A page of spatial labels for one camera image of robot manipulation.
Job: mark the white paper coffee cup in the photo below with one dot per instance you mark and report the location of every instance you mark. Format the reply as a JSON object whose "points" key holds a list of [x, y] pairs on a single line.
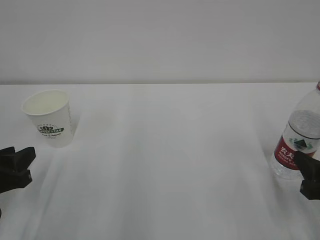
{"points": [[50, 113]]}

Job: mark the clear water bottle red label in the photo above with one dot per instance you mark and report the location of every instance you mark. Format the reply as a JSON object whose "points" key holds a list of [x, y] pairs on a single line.
{"points": [[301, 133]]}

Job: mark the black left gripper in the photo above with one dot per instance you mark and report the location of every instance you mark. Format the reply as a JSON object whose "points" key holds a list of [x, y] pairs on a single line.
{"points": [[17, 176]]}

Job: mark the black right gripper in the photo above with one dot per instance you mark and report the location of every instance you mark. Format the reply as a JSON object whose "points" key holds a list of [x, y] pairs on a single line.
{"points": [[310, 170]]}

